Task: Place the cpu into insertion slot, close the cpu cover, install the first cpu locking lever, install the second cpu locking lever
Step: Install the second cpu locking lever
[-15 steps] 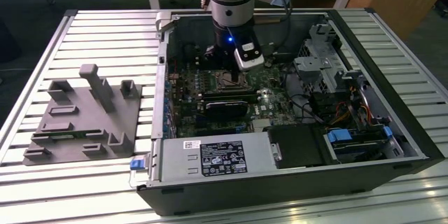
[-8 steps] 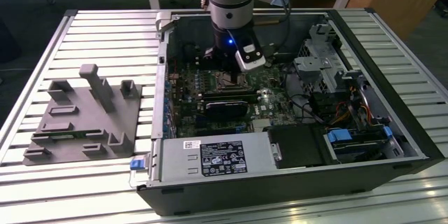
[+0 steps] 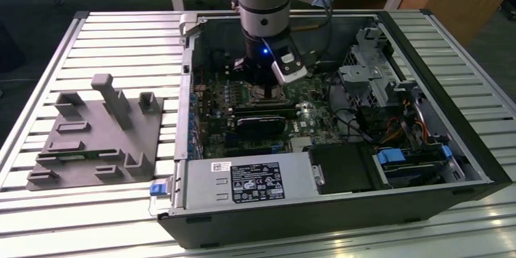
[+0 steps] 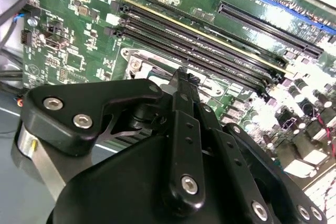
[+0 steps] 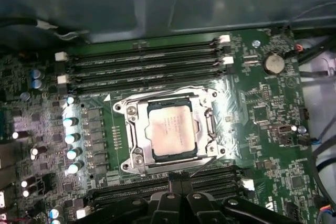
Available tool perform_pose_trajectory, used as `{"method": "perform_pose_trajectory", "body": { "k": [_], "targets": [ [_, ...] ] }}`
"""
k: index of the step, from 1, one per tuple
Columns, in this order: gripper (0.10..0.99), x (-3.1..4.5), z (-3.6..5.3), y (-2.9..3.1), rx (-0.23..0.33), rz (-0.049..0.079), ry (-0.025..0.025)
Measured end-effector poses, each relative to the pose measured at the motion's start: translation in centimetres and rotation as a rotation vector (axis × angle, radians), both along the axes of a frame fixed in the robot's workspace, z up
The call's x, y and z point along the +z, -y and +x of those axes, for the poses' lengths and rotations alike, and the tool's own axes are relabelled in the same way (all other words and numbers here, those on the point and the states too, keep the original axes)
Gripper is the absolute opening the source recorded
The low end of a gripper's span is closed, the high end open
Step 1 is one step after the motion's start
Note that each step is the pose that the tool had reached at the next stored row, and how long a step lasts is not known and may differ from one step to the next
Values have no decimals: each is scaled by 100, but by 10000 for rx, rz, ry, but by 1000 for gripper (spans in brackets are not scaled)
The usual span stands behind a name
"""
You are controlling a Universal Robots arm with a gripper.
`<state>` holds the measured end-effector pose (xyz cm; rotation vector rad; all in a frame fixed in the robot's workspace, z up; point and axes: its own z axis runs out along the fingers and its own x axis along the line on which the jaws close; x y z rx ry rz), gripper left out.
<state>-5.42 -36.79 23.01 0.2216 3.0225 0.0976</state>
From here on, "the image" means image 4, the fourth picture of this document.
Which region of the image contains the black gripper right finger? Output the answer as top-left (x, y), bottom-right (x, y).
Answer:
top-left (188, 76), bottom-right (329, 224)

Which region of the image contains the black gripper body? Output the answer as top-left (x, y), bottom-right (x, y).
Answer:
top-left (46, 102), bottom-right (253, 224)

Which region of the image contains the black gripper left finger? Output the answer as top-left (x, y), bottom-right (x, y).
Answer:
top-left (19, 67), bottom-right (208, 210)

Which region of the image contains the metal locking lever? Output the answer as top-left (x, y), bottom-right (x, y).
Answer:
top-left (143, 50), bottom-right (186, 71)

